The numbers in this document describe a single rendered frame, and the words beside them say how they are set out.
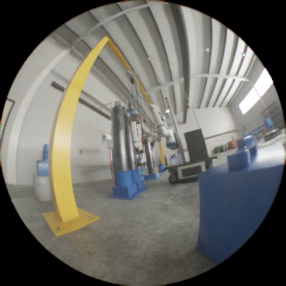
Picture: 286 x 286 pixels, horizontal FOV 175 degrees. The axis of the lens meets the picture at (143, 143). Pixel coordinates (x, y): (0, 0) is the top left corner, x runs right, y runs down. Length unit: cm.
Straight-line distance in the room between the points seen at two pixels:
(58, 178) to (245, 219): 87
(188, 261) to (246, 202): 30
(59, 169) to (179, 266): 83
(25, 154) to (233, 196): 335
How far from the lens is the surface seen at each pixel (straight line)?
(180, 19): 566
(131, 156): 163
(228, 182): 23
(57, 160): 76
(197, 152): 164
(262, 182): 20
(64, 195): 79
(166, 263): 45
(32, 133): 335
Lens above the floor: 39
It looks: 15 degrees up
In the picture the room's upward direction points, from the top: 9 degrees counter-clockwise
